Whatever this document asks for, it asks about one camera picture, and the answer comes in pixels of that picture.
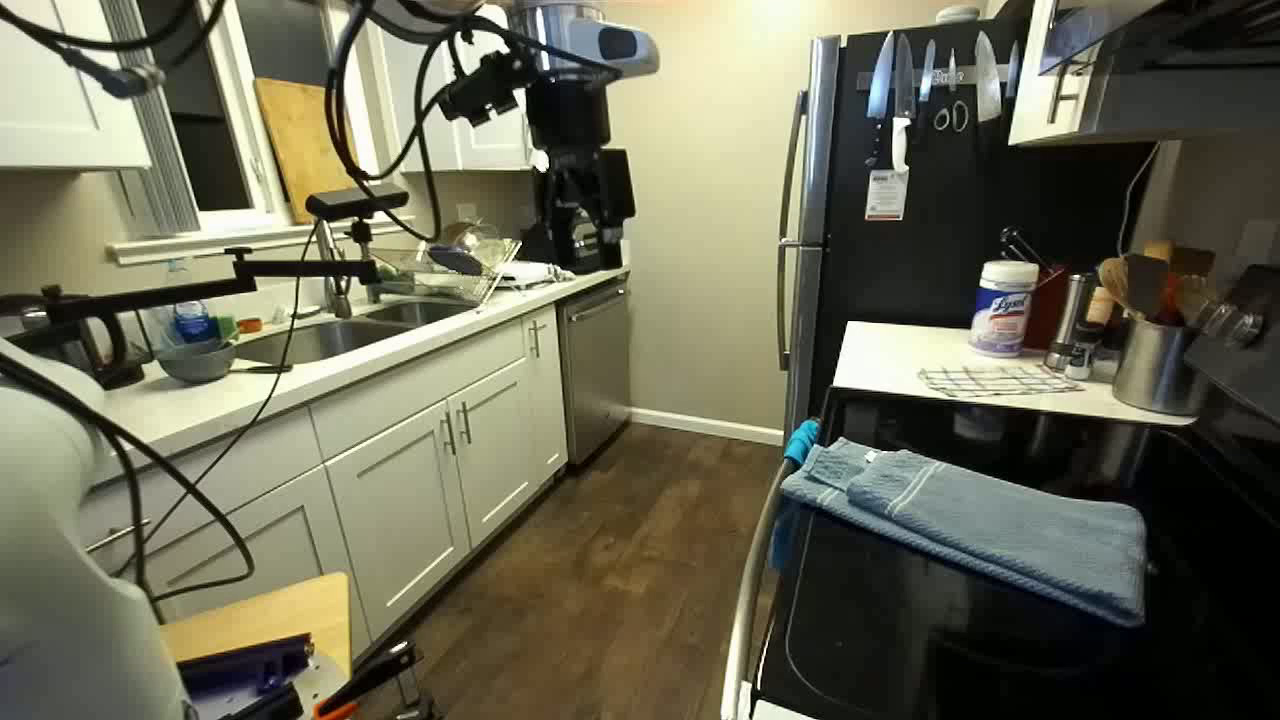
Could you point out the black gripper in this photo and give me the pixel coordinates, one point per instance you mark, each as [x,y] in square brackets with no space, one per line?
[571,123]

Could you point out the grey-blue towel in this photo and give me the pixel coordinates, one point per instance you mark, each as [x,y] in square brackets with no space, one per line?
[987,524]

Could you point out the bright blue striped towel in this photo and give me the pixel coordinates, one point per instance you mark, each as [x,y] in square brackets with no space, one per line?
[802,442]

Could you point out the black steel stove oven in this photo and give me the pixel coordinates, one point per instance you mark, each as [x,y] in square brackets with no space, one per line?
[934,652]

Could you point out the steel utensil holder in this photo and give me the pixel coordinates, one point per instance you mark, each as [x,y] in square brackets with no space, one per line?
[1152,370]

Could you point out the clear glass dishes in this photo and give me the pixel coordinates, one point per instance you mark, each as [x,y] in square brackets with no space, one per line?
[460,260]

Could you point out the white upper cabinet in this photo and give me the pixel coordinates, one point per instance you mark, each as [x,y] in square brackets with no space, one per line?
[1033,80]
[499,148]
[64,95]

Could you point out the steel dishwasher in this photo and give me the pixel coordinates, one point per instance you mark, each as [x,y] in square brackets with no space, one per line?
[597,375]

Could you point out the steel sink faucet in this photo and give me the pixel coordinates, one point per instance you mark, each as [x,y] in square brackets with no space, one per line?
[349,264]

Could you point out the steel kitchen sink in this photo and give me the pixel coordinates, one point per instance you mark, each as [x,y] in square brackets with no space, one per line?
[333,333]

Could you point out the wooden cutting board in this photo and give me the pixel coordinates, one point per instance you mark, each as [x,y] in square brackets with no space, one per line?
[307,145]

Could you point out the white red paper tag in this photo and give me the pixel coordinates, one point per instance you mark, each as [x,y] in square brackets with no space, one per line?
[884,193]

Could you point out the white sink base cabinet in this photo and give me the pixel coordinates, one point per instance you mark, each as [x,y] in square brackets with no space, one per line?
[401,505]

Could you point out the steel kitchen knife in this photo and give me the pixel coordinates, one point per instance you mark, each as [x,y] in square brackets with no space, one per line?
[904,74]
[988,74]
[930,71]
[883,80]

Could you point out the black kitchen scissors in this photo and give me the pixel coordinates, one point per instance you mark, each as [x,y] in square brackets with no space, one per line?
[949,113]

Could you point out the blue sponge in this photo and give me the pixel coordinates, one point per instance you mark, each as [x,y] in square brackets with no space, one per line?
[197,326]

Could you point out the blue bowl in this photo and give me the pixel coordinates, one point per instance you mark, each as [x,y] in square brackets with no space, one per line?
[197,361]

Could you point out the black refrigerator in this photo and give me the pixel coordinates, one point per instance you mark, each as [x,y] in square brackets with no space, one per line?
[987,203]

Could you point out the white wipes canister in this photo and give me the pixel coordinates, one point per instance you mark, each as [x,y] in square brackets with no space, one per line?
[1000,308]

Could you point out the white patterned cloth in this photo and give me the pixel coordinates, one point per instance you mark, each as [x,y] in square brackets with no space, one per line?
[1000,382]

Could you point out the black red clamp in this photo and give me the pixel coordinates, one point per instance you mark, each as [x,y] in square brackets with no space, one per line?
[367,673]

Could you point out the blue black tool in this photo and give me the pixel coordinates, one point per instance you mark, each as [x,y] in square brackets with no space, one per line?
[246,673]

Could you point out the wooden cooking utensils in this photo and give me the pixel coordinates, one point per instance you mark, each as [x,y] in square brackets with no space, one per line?
[1152,281]

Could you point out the dark range hood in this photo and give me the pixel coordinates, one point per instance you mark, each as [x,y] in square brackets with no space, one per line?
[1203,95]

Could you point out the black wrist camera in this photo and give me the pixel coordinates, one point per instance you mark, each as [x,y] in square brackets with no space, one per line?
[481,90]

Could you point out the black stereo camera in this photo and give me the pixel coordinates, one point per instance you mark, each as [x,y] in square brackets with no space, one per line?
[358,203]

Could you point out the white window frame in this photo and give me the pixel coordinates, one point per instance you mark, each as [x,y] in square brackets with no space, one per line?
[200,238]

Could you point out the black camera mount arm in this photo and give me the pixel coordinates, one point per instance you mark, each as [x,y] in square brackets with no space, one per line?
[162,291]

